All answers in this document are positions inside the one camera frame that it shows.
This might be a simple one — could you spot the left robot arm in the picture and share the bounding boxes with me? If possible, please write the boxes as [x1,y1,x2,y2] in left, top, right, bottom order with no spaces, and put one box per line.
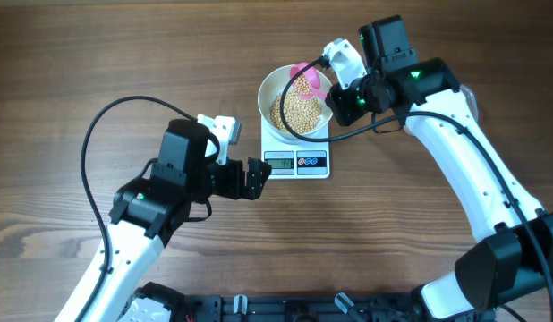
[57,119,272,321]

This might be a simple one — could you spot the white digital kitchen scale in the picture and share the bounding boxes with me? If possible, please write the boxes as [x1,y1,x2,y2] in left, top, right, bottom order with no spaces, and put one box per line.
[261,121,330,180]

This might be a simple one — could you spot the clear plastic container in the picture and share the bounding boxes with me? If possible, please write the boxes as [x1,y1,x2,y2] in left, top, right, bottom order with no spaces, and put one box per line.
[404,85,481,139]

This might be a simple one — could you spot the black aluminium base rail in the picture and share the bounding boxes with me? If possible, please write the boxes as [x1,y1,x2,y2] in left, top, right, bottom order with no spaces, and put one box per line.
[132,281,497,322]

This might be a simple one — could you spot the black camera cable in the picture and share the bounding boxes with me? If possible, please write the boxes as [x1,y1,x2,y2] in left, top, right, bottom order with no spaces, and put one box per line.
[278,55,553,322]
[72,95,200,322]

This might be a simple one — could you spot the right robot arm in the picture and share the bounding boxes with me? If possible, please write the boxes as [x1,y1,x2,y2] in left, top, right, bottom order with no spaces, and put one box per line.
[322,16,553,321]

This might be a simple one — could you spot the black right camera cable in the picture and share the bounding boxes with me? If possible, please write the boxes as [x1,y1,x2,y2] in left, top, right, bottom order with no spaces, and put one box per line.
[278,55,553,322]

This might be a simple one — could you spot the soybeans in pink scoop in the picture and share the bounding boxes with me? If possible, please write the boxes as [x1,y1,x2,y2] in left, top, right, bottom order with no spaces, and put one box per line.
[294,74,311,96]

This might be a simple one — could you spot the soybeans in white bowl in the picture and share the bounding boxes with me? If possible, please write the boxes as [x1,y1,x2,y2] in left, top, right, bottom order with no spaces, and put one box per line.
[269,93,322,134]

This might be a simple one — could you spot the pink plastic scoop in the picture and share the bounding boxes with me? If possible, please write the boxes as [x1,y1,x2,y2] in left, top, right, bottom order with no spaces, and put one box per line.
[294,67,327,100]

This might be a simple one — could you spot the black left camera cable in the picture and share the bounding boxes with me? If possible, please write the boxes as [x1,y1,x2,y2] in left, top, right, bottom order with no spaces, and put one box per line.
[72,95,200,322]

